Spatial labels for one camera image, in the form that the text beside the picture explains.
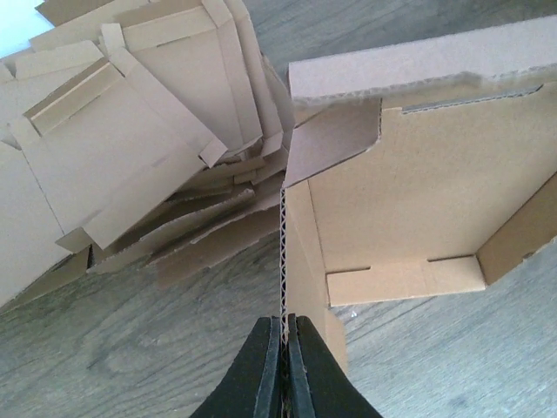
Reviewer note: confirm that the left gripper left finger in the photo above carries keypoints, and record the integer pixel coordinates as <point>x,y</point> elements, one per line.
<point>251,385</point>

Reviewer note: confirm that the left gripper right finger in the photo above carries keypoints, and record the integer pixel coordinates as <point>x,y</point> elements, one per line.
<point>318,386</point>

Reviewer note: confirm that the cardboard box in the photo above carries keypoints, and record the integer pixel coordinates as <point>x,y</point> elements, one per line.
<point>419,169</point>

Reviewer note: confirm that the stack of flat cardboard blanks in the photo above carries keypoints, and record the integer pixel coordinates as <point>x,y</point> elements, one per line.
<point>131,126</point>

